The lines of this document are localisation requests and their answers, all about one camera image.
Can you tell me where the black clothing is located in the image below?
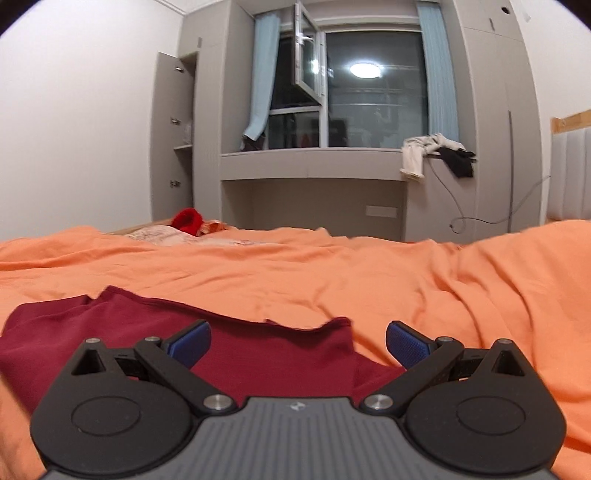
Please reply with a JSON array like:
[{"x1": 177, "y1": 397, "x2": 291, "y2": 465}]
[{"x1": 436, "y1": 147, "x2": 476, "y2": 180}]

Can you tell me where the orange blanket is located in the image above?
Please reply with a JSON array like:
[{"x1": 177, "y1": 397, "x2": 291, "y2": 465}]
[{"x1": 0, "y1": 219, "x2": 591, "y2": 480}]

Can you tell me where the light blue curtain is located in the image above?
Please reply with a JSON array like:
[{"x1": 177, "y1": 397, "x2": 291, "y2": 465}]
[
  {"x1": 416, "y1": 0, "x2": 461, "y2": 145},
  {"x1": 243, "y1": 12, "x2": 281, "y2": 140}
]

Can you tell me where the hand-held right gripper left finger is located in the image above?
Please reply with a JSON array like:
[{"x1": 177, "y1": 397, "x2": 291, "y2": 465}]
[{"x1": 69, "y1": 319, "x2": 238, "y2": 416}]

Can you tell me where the red knit hat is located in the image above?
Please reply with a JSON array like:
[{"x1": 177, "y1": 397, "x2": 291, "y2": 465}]
[{"x1": 172, "y1": 208, "x2": 205, "y2": 236}]

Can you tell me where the dark red sweater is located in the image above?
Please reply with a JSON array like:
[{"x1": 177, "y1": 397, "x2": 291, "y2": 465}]
[{"x1": 0, "y1": 285, "x2": 408, "y2": 414}]

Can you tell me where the open window sash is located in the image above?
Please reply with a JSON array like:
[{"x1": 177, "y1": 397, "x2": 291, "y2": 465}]
[{"x1": 292, "y1": 2, "x2": 327, "y2": 108}]

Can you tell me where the grey tall closed wardrobe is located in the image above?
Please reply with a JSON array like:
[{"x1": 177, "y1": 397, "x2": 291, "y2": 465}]
[{"x1": 450, "y1": 0, "x2": 553, "y2": 244}]

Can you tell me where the grey cable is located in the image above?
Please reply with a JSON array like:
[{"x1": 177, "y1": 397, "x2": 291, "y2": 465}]
[{"x1": 429, "y1": 157, "x2": 552, "y2": 234}]

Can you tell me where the grey wardrobe door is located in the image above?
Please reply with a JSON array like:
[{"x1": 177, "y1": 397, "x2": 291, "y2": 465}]
[{"x1": 151, "y1": 52, "x2": 195, "y2": 223}]

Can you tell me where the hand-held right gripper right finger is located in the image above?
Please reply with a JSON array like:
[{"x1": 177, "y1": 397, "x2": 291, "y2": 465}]
[{"x1": 360, "y1": 320, "x2": 532, "y2": 416}]

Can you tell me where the window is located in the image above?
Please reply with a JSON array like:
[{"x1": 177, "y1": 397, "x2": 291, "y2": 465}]
[{"x1": 268, "y1": 27, "x2": 431, "y2": 151}]

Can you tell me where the grey open wardrobe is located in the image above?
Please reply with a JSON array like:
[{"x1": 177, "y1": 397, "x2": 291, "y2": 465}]
[{"x1": 179, "y1": 0, "x2": 256, "y2": 228}]

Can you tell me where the grey window bench cabinet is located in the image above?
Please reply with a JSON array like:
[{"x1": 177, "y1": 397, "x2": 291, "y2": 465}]
[{"x1": 220, "y1": 147, "x2": 409, "y2": 241}]

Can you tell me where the white padded wooden headboard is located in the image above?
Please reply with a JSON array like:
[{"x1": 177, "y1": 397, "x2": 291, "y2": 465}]
[{"x1": 547, "y1": 108, "x2": 591, "y2": 223}]

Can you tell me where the white clothing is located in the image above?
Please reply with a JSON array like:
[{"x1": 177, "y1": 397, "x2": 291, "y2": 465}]
[{"x1": 400, "y1": 133, "x2": 467, "y2": 184}]

